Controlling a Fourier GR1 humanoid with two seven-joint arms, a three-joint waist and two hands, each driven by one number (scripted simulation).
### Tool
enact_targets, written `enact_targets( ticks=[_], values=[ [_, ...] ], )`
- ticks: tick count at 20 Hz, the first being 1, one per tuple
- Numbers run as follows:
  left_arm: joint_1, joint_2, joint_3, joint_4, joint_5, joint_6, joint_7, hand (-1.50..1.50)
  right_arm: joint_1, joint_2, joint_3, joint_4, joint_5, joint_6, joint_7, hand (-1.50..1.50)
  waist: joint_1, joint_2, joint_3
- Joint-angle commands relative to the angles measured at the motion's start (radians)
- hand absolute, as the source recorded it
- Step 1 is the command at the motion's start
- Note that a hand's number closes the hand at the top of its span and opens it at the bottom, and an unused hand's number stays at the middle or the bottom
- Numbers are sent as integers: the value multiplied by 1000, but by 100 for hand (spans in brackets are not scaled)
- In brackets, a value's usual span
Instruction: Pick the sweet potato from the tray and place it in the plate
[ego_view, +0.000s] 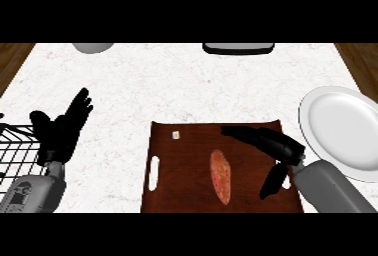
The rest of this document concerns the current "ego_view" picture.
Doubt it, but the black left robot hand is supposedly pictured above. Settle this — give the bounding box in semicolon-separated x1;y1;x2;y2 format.
27;87;94;167

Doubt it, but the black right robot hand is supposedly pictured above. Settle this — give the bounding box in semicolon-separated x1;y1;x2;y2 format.
219;125;307;201

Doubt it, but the white round plate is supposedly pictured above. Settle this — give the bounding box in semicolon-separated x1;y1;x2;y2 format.
296;85;378;184

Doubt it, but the orange sweet potato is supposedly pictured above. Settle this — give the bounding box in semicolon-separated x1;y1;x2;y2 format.
208;149;233;206

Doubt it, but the brown wooden tray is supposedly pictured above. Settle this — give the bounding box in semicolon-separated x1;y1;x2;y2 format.
138;119;305;214

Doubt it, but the grey rounded object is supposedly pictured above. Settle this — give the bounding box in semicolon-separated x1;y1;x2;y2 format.
70;42;115;55

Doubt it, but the black and grey appliance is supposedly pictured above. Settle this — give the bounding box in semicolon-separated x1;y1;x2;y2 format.
200;42;276;56

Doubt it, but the black wire basket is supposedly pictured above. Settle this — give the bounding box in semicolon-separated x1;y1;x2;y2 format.
0;113;50;198

